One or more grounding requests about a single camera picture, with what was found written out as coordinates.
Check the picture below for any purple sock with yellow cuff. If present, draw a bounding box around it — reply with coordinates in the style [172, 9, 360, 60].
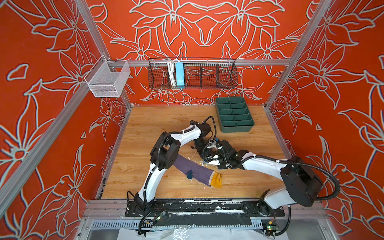
[174, 155, 223, 188]

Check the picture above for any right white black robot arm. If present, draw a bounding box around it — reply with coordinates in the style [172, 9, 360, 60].
[195, 139, 341, 217]

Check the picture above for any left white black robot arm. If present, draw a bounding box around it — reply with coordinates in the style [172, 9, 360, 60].
[134, 121, 217, 215]

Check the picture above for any green compartment tray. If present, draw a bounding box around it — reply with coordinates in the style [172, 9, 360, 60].
[215, 97, 255, 133]

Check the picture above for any light blue box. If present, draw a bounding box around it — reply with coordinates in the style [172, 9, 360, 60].
[175, 62, 185, 89]

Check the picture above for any black wire wall basket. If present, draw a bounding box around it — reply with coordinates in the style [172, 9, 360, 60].
[148, 57, 238, 90]

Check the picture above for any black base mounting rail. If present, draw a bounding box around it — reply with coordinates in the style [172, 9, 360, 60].
[124, 198, 286, 218]

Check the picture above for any white coiled cable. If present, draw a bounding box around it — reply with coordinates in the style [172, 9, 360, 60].
[166, 59, 177, 87]

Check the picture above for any clear plastic wall bin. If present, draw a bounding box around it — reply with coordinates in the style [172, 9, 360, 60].
[85, 55, 131, 98]

